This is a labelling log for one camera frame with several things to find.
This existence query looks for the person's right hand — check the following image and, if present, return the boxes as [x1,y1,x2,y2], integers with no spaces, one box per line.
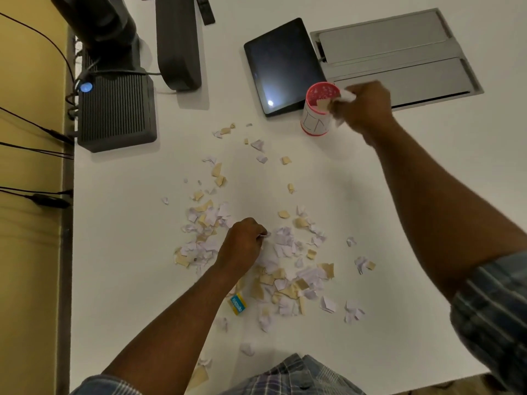
[329,81,398,139]

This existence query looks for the person's left hand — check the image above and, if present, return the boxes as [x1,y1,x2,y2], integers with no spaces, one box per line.
[215,218,268,277]

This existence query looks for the person's right forearm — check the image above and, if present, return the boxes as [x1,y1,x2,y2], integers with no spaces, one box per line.
[361,119,527,303]

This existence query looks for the person's left forearm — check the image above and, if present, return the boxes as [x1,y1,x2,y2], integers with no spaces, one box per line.
[102,261,248,395]

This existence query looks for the red and white paper cup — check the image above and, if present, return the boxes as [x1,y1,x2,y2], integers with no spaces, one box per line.
[301,81,341,137]

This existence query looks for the scattered torn paper scraps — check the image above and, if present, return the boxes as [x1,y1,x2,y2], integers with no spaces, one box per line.
[162,122,377,391]

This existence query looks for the blue and yellow paper scrap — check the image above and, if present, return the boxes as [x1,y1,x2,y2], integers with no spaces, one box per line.
[228,293,248,316]

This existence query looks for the black tablet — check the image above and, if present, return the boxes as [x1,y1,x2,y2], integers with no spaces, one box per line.
[244,18,327,117]

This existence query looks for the blue plaid shirt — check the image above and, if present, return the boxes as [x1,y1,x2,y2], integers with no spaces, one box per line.
[69,251,527,395]

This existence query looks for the small black bar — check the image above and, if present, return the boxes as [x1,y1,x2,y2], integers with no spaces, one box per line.
[195,0,216,26]

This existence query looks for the dark grey flat stand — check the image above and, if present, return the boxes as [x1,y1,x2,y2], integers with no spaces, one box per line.
[155,0,203,92]

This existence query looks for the dark grey ribbed box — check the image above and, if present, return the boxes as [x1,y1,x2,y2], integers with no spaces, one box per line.
[77,48,158,154]

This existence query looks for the black rounded device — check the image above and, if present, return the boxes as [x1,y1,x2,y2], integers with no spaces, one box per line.
[49,0,140,62]

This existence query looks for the grey metal cable hatch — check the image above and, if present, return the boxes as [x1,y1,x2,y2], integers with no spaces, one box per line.
[310,8,484,111]

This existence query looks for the black cable with adapter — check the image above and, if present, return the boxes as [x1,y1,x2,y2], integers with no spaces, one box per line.
[0,187,74,209]

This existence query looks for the thin black cable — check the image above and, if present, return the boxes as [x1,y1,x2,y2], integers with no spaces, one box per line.
[0,141,75,160]
[0,12,76,83]

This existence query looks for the black cable with plug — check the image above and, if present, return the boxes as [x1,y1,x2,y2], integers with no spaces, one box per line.
[0,107,75,145]

